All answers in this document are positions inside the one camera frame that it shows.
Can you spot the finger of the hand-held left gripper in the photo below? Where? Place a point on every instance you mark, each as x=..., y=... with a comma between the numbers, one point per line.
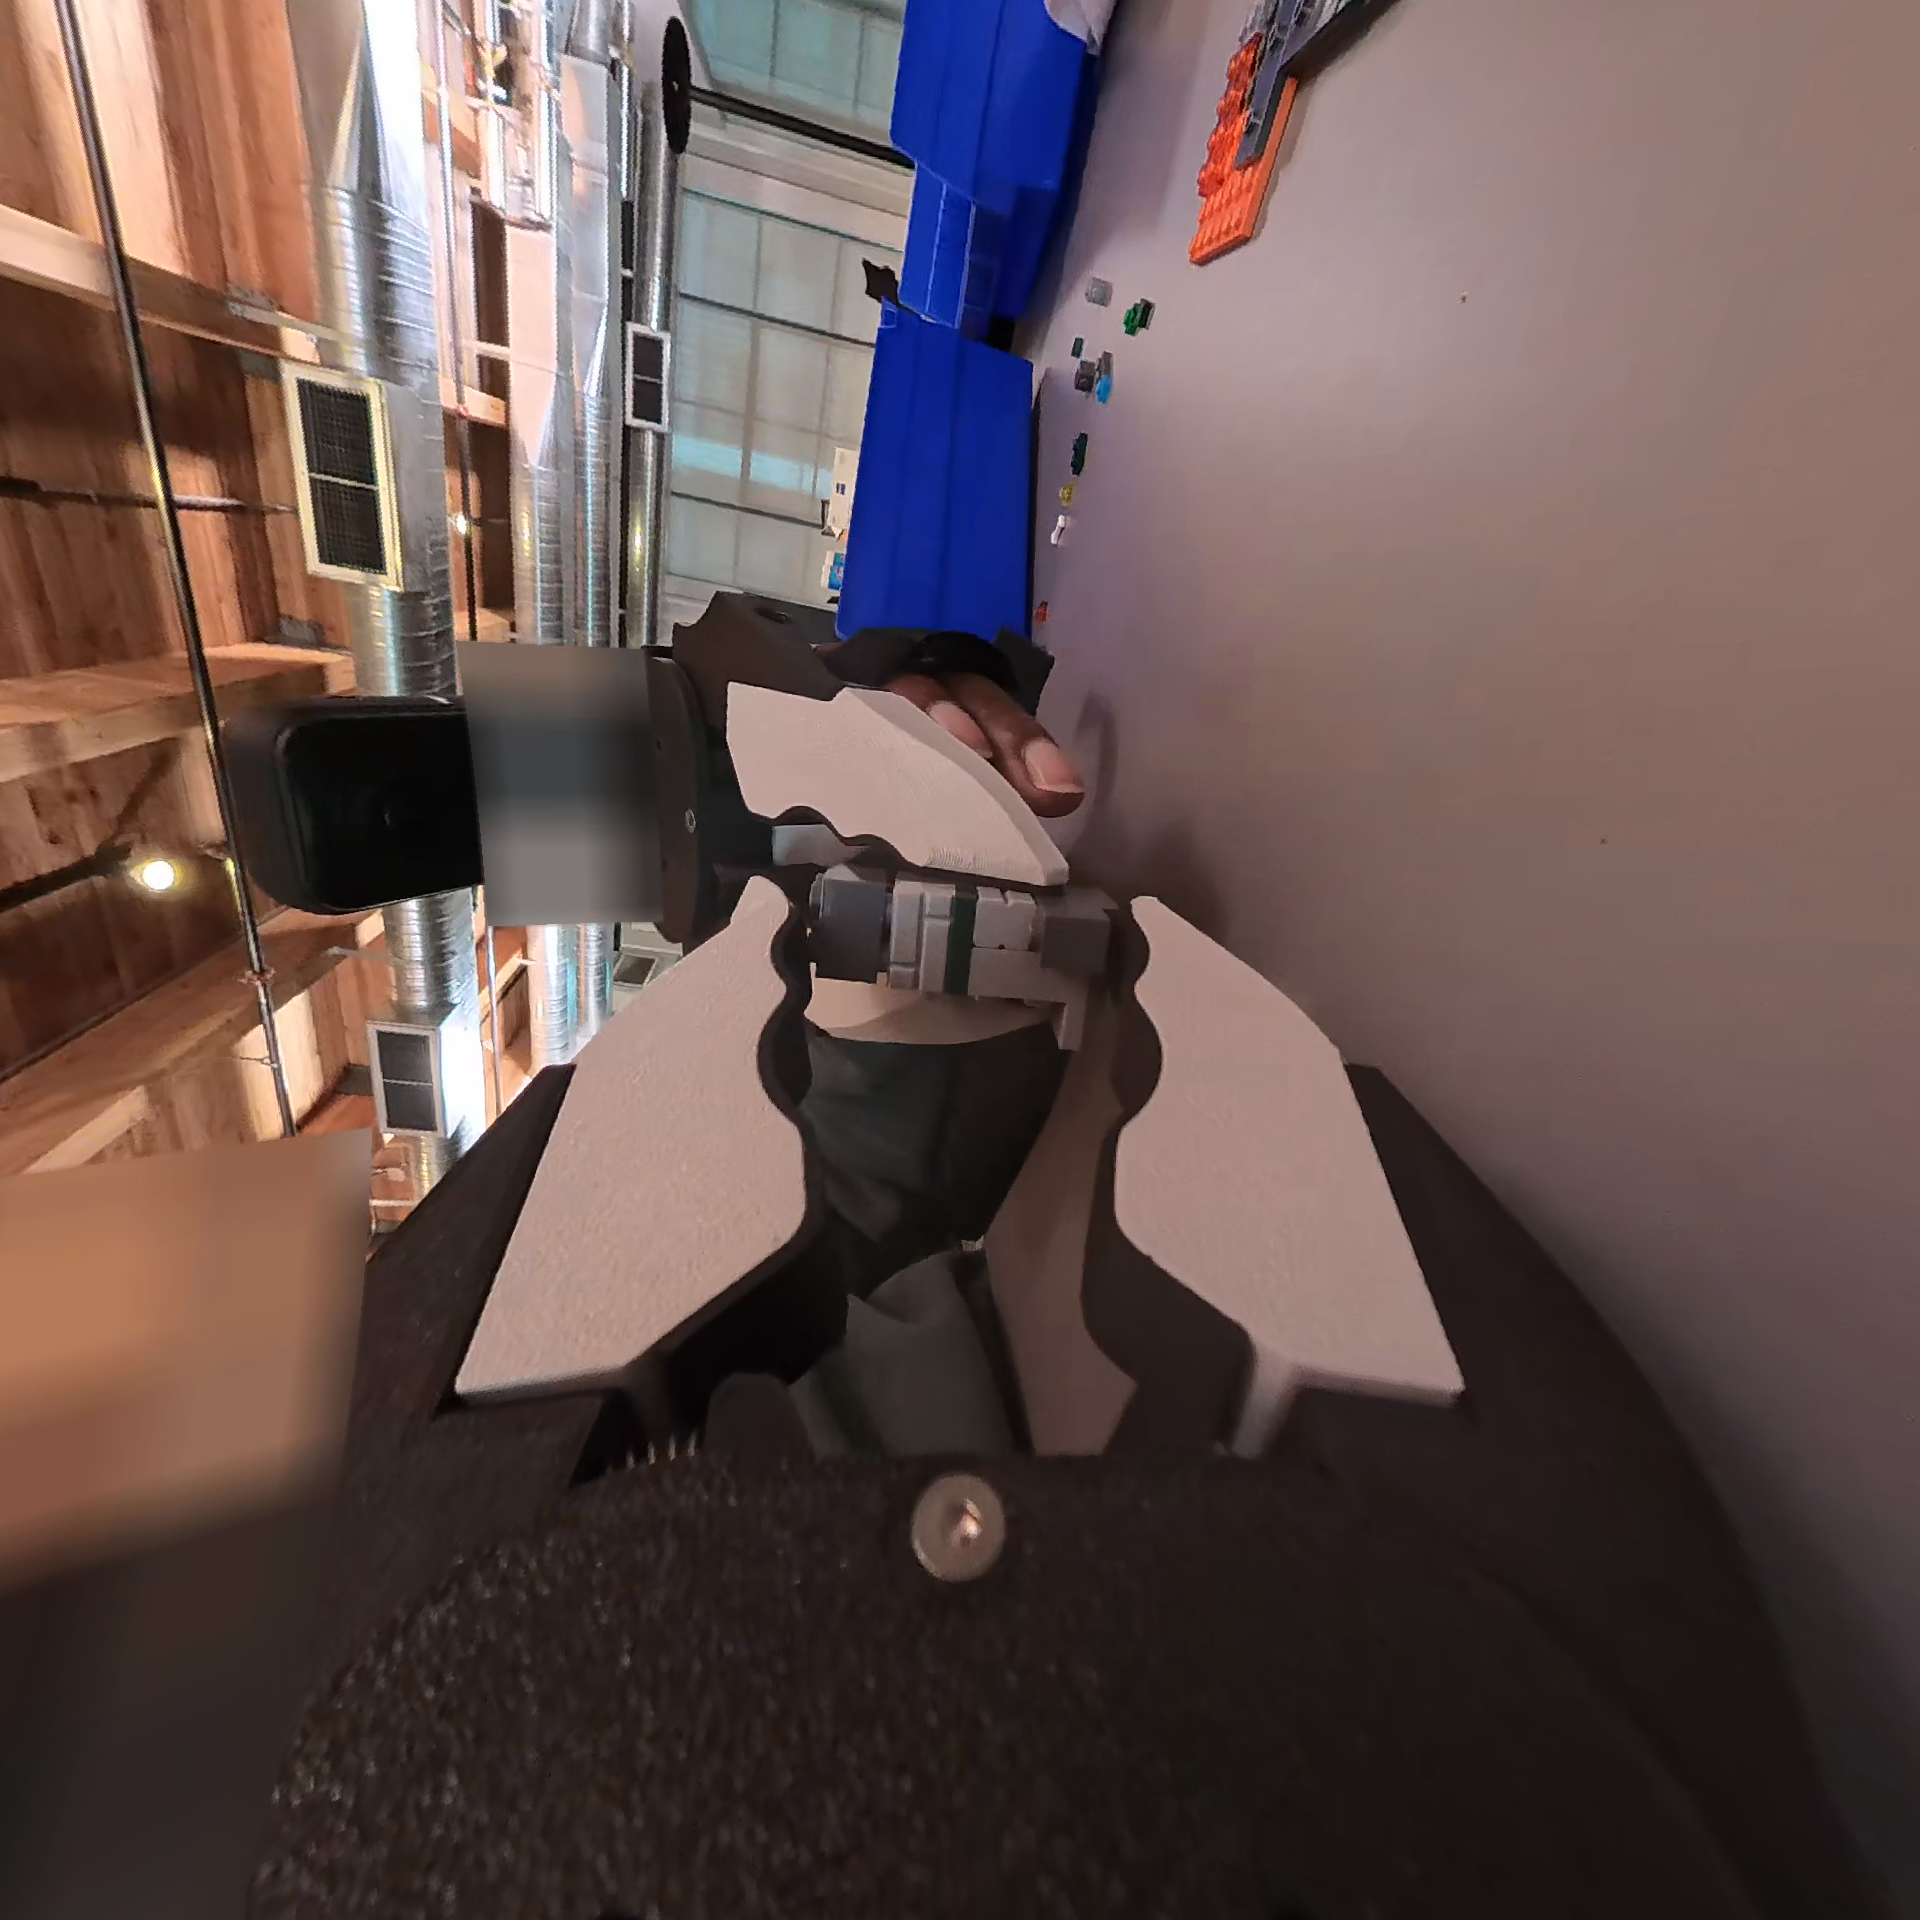
x=886, y=779
x=901, y=1018

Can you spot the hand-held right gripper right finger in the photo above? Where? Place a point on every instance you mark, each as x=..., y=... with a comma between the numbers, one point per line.
x=1277, y=1200

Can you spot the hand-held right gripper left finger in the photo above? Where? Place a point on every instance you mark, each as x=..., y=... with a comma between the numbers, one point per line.
x=646, y=1171

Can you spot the grey brick assembly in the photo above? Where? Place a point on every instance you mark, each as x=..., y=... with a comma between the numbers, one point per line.
x=960, y=937

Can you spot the grey desk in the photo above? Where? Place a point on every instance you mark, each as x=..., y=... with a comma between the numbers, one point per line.
x=1501, y=599

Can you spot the person's left hand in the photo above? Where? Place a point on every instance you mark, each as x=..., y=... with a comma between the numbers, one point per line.
x=1020, y=743

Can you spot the person's dark green shirt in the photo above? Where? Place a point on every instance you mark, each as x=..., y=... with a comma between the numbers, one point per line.
x=886, y=1141

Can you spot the blue plastic storage bin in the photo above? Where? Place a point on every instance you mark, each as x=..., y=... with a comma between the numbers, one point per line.
x=932, y=480
x=975, y=90

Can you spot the large glass window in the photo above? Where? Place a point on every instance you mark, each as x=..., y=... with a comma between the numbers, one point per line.
x=765, y=299

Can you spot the group of tiny loose pieces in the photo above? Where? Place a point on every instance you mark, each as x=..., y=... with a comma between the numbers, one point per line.
x=1136, y=317

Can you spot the ceiling lamp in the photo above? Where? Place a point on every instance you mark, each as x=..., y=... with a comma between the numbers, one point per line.
x=159, y=873

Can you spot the toy brick building model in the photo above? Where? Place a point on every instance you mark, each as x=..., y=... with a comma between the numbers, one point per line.
x=1237, y=195

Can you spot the duct vent grille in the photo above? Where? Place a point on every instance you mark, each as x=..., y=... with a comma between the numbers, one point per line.
x=342, y=480
x=405, y=1077
x=648, y=375

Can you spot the slim silver ventilation duct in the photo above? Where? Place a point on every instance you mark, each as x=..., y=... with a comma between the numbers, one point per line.
x=580, y=299

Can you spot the large silver ventilation duct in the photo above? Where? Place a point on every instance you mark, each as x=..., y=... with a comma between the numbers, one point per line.
x=383, y=225

